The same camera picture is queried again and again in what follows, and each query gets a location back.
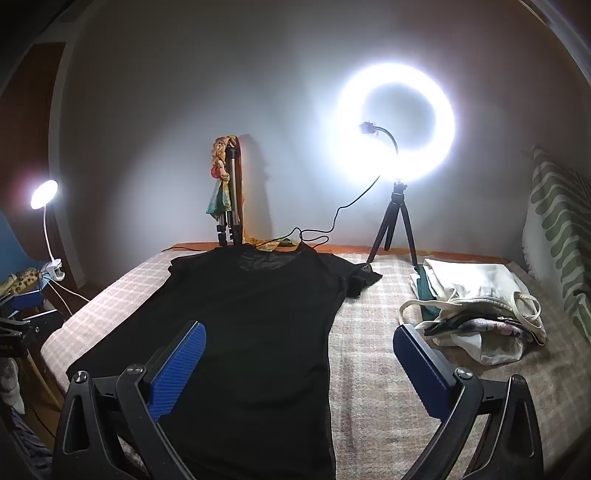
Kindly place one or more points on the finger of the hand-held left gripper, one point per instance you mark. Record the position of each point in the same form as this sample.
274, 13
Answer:
25, 301
37, 323

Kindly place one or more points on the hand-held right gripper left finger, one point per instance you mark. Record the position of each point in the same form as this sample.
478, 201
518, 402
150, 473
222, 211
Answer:
180, 369

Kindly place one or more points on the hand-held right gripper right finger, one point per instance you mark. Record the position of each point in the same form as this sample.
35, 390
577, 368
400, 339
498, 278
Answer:
420, 369

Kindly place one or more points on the black t-shirt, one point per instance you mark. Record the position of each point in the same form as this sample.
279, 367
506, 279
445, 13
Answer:
258, 323

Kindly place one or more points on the person's left forearm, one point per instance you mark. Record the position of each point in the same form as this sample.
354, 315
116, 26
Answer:
25, 443

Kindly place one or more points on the person's left hand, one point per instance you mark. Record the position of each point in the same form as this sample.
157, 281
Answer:
10, 385

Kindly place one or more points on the leopard print cloth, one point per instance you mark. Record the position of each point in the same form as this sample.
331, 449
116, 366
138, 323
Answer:
21, 277

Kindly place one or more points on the beige checked blanket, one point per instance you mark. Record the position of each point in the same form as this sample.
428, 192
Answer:
369, 346

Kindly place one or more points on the blue panel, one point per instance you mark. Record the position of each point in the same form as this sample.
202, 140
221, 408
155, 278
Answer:
14, 244

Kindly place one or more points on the floral printed cloth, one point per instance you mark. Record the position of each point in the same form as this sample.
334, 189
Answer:
480, 327

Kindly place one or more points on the dark green cloth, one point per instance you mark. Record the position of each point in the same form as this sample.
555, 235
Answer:
425, 295

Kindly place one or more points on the crumpled white cloth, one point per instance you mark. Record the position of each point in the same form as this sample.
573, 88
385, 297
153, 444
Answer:
494, 350

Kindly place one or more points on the folded white cloth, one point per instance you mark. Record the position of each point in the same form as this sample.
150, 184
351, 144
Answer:
471, 277

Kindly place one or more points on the white clip desk lamp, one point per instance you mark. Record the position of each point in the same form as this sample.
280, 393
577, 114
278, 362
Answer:
44, 194

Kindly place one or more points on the orange floral scarf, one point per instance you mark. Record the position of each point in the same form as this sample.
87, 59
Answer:
217, 194

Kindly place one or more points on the folded silver tripod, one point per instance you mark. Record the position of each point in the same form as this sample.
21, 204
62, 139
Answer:
234, 184

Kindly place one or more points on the green striped pillow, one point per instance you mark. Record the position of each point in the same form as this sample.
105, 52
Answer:
558, 217

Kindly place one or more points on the black gooseneck phone holder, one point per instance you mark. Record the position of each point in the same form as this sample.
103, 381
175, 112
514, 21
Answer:
368, 128

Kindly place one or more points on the wooden bed frame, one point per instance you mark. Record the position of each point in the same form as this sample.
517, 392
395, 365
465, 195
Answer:
44, 392

